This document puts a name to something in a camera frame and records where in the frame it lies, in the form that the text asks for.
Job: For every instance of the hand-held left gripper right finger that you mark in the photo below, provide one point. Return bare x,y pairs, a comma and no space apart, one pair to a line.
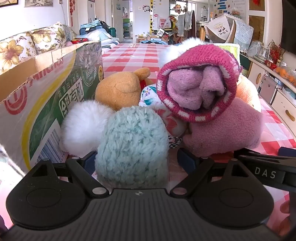
185,158

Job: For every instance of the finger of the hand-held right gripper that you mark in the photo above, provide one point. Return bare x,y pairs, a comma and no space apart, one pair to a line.
254,154
288,151

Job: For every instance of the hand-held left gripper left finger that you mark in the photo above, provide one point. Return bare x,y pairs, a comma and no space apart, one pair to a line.
90,162

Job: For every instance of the white fluffy pompom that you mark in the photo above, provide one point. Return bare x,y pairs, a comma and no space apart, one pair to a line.
83,127

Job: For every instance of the pink fleece plush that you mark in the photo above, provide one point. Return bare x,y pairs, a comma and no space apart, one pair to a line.
226,129

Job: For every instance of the mint green fluffy plush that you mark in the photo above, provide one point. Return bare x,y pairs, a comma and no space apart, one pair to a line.
131,148

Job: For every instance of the brown plush bear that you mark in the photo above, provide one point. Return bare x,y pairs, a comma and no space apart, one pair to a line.
115,90

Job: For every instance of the printed cardboard box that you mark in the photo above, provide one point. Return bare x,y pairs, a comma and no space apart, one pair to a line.
46,92

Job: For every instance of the white and blue fluffy plush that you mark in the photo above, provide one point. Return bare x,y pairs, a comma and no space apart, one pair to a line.
175,49

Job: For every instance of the person's right hand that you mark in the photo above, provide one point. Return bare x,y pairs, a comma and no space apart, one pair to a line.
286,210

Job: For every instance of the small black checked cloth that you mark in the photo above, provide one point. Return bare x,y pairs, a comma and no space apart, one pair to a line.
173,141

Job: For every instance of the orange plush toy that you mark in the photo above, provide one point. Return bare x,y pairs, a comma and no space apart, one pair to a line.
248,92

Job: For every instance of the white sideboard cabinet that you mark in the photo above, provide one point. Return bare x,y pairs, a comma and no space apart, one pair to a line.
263,90

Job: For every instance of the floral white cloth toy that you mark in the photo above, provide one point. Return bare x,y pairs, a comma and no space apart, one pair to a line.
150,95

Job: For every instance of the bag of oranges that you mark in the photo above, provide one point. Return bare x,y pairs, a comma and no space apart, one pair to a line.
286,74

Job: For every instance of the red berry branch decoration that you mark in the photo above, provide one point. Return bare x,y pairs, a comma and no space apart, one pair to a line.
275,51

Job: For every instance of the pink knitted hat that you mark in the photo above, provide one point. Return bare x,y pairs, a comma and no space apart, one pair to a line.
196,53

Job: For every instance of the red checked tablecloth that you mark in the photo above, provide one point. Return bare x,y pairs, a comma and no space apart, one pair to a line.
129,60

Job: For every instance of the sofa with printed sheet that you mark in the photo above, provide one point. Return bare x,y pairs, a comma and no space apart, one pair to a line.
111,44

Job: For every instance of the light blue lace chair cover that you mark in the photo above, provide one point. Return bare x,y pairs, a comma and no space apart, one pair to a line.
242,34

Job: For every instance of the red box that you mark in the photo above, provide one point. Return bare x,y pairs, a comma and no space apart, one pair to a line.
78,41

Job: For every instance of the plastic wrapped blue bedding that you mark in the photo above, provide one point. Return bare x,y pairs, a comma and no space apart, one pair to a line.
99,36

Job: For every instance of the black television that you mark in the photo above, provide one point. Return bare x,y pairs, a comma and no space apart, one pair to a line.
289,23

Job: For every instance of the cork board panel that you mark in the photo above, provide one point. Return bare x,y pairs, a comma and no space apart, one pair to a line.
256,24

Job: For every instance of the white printed cloth cover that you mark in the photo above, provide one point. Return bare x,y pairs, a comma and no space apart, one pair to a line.
219,27

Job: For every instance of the floral sofa cushion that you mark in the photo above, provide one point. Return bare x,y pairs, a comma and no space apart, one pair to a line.
13,51
48,37

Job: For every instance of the grey lace cushion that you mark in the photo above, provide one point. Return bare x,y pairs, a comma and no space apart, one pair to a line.
70,31

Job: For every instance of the teal suitcase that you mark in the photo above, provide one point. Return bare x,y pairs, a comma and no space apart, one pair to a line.
112,31

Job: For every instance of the blue storage bag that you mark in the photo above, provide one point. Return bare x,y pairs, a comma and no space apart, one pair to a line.
92,27

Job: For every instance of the pink shopping bag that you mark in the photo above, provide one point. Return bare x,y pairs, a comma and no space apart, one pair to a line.
163,22

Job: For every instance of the grey garment on chair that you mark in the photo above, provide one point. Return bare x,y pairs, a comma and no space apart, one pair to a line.
185,20

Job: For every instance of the plastic storage drawers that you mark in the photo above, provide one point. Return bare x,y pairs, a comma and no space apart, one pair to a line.
126,25

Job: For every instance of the giraffe height chart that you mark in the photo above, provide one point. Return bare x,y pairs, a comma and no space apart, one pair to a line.
151,16

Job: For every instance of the unframed pencil sketch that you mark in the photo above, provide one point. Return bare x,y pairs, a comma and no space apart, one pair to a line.
34,2

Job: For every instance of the black framed cartoon drawing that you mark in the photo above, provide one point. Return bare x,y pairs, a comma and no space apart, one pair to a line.
9,2

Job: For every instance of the silver picture frame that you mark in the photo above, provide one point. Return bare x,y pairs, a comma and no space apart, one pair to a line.
263,52

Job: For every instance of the blue paper wall decoration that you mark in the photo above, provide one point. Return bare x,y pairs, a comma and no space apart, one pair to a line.
223,7

